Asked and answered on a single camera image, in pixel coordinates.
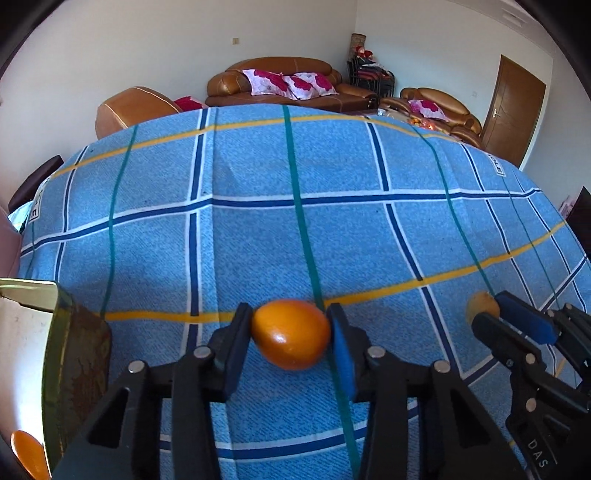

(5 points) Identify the tan longan fruit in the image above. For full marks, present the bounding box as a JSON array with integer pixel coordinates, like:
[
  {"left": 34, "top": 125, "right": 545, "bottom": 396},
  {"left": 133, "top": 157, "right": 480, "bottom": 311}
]
[{"left": 466, "top": 291, "right": 501, "bottom": 325}]

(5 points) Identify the small orange kumquat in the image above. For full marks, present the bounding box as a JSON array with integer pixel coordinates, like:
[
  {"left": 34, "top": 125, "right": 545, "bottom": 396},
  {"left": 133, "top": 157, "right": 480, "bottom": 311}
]
[{"left": 250, "top": 299, "right": 332, "bottom": 371}]

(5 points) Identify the gold metal tray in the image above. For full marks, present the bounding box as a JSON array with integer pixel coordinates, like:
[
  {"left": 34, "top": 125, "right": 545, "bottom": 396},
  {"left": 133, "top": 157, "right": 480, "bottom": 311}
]
[{"left": 1, "top": 278, "right": 112, "bottom": 470}]

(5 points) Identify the black television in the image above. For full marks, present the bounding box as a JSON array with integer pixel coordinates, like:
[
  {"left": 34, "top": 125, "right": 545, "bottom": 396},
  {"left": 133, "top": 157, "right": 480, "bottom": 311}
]
[{"left": 567, "top": 187, "right": 591, "bottom": 258}]

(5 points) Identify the brown wooden door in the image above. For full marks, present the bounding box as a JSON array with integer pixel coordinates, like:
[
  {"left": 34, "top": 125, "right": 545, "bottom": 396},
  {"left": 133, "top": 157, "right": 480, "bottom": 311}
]
[{"left": 481, "top": 55, "right": 546, "bottom": 167}]

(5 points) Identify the blue plaid tablecloth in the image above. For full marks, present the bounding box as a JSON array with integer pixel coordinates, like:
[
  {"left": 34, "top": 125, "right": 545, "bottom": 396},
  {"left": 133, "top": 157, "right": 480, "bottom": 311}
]
[{"left": 19, "top": 105, "right": 590, "bottom": 420}]

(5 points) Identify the pink electric kettle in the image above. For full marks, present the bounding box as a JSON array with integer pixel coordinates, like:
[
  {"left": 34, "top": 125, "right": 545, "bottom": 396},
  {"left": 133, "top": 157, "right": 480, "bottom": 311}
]
[{"left": 0, "top": 208, "right": 22, "bottom": 278}]

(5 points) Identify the coffee table with items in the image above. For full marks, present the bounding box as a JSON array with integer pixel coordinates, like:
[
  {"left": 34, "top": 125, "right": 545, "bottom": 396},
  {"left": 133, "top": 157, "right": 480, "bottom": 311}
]
[{"left": 365, "top": 108, "right": 449, "bottom": 135}]

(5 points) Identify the pink floral armchair cushion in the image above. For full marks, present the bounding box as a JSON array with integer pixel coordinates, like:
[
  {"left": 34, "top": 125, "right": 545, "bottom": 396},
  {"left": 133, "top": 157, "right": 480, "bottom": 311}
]
[{"left": 408, "top": 99, "right": 450, "bottom": 123}]

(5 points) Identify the brown leather armchair right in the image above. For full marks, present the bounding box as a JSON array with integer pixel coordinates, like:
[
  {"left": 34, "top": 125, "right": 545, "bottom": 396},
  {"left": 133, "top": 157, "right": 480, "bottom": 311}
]
[{"left": 380, "top": 87, "right": 483, "bottom": 148}]

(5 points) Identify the brown leather armchair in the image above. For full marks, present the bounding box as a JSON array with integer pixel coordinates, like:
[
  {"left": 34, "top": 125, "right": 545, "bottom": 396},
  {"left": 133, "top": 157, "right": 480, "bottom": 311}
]
[
  {"left": 380, "top": 87, "right": 483, "bottom": 148},
  {"left": 95, "top": 86, "right": 207, "bottom": 139}
]

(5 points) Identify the dark shelf with items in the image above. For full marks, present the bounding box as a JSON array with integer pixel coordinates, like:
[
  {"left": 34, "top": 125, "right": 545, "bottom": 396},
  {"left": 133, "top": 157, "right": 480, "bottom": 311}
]
[{"left": 346, "top": 33, "right": 396, "bottom": 98}]

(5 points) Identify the pink floral cushion right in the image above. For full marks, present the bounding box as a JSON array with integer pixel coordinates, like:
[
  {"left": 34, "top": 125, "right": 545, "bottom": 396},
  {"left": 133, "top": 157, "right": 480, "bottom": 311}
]
[{"left": 283, "top": 72, "right": 338, "bottom": 101}]

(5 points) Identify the brown leather armchair near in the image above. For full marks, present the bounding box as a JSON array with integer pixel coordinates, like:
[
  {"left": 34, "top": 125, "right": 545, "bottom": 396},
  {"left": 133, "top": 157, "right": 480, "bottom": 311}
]
[{"left": 95, "top": 86, "right": 207, "bottom": 139}]

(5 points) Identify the pink floral cushion left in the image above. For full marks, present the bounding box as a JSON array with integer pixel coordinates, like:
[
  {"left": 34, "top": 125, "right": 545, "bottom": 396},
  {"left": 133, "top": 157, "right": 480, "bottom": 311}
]
[{"left": 242, "top": 69, "right": 296, "bottom": 100}]

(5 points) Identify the brown leather three-seat sofa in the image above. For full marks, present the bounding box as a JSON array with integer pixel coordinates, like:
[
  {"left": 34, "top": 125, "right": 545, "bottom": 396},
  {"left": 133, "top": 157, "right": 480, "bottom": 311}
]
[{"left": 206, "top": 57, "right": 378, "bottom": 113}]

